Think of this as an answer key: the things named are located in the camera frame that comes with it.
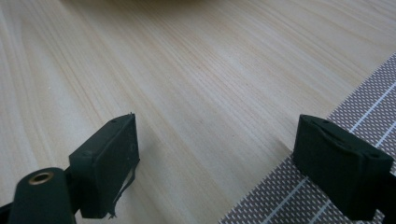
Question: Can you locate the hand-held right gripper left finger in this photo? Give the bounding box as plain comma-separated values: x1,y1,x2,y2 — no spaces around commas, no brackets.
68,112,141,219

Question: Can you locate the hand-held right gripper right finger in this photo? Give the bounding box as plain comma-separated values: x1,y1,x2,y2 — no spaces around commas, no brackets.
292,114,395,222

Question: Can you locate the striped grey placemat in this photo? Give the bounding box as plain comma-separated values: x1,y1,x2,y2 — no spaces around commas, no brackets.
218,50,396,224

